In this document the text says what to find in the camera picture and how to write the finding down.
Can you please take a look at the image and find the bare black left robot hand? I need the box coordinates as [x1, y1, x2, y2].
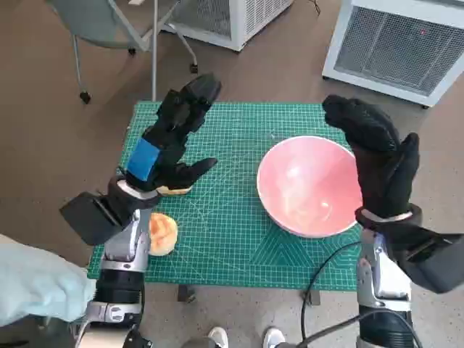
[125, 72, 223, 195]

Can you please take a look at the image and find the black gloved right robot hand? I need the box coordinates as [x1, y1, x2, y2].
[321, 94, 421, 220]

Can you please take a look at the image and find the long orange toy bread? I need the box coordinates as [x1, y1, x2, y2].
[158, 183, 193, 197]

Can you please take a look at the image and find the pink bowl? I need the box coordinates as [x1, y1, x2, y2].
[256, 136, 364, 239]

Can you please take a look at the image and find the round toy bread bun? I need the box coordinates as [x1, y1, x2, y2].
[148, 212, 178, 257]

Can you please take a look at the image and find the green cutting mat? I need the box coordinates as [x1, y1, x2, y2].
[88, 101, 363, 291]

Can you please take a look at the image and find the thin metal pole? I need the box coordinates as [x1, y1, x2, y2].
[151, 0, 160, 102]

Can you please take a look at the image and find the white mesh cabinet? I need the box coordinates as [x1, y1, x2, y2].
[161, 0, 295, 51]
[321, 0, 464, 109]

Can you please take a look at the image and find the grey office chair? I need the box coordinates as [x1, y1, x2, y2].
[45, 0, 200, 104]

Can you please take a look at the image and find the person's leg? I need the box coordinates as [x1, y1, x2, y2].
[0, 233, 97, 323]

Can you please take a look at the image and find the small black device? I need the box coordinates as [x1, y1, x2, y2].
[125, 326, 153, 348]

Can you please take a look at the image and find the white shoe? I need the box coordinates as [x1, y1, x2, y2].
[208, 326, 229, 348]
[262, 326, 286, 348]

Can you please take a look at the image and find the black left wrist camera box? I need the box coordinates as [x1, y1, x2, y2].
[59, 191, 126, 247]

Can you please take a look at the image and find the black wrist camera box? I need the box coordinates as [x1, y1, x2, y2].
[59, 191, 126, 247]
[389, 226, 464, 294]

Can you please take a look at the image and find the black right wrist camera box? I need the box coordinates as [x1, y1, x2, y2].
[389, 226, 464, 294]

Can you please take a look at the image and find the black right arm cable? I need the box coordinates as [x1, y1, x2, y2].
[299, 241, 363, 348]

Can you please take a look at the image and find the black table bracket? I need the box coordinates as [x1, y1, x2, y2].
[177, 285, 196, 302]
[304, 289, 322, 307]

